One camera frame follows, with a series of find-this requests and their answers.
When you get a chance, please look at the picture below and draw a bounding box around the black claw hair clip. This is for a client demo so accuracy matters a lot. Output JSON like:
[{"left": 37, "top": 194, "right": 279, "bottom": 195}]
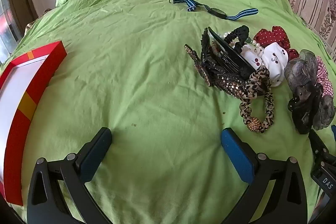
[{"left": 207, "top": 27, "right": 256, "bottom": 78}]

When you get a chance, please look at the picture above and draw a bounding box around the leopard print scrunchie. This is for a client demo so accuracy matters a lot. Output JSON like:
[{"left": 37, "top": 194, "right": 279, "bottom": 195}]
[{"left": 238, "top": 67, "right": 275, "bottom": 134}]

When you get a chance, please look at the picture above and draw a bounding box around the rhinestone hair clip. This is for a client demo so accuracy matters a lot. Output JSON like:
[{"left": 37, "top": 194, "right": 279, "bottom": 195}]
[{"left": 184, "top": 44, "right": 248, "bottom": 102}]

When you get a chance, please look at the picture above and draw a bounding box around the blue striped strap watch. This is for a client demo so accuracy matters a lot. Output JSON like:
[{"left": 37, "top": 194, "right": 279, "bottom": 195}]
[{"left": 169, "top": 0, "right": 259, "bottom": 22}]

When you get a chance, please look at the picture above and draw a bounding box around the pink checkered scrunchie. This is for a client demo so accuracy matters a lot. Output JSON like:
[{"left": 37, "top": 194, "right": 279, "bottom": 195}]
[{"left": 315, "top": 56, "right": 334, "bottom": 98}]

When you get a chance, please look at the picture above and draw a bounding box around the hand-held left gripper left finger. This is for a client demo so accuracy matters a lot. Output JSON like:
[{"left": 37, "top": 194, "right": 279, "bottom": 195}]
[{"left": 27, "top": 127, "right": 113, "bottom": 224}]

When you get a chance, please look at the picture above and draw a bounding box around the black bow hair clip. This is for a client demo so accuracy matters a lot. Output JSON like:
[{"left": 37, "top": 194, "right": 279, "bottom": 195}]
[{"left": 287, "top": 82, "right": 324, "bottom": 134}]

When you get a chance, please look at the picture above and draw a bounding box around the white cherry print scrunchie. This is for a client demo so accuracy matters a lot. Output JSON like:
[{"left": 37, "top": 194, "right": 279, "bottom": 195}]
[{"left": 240, "top": 42, "right": 289, "bottom": 88}]

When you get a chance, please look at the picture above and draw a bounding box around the striped sofa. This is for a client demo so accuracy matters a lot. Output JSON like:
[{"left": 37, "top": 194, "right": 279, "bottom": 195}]
[{"left": 265, "top": 0, "right": 336, "bottom": 63}]

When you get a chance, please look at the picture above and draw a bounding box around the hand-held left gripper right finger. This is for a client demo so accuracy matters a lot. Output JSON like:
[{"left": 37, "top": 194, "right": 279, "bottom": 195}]
[{"left": 220, "top": 127, "right": 308, "bottom": 224}]

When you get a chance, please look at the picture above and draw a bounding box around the black leaf hair clip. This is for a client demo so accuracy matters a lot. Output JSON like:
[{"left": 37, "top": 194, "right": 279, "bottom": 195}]
[{"left": 200, "top": 30, "right": 219, "bottom": 69}]

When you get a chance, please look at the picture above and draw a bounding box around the red polka dot scrunchie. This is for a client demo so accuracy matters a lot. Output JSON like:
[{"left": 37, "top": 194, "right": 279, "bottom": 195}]
[{"left": 253, "top": 26, "right": 300, "bottom": 60}]

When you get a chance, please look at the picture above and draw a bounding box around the green blanket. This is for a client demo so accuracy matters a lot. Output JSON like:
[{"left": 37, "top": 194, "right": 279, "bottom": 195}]
[{"left": 0, "top": 0, "right": 332, "bottom": 224}]

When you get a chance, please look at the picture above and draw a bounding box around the black scrunchie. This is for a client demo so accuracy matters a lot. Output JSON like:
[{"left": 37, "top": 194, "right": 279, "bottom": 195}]
[{"left": 223, "top": 25, "right": 250, "bottom": 52}]

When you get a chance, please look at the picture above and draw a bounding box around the red gift box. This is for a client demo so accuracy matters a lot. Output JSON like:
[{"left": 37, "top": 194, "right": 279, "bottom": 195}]
[{"left": 0, "top": 40, "right": 67, "bottom": 206}]

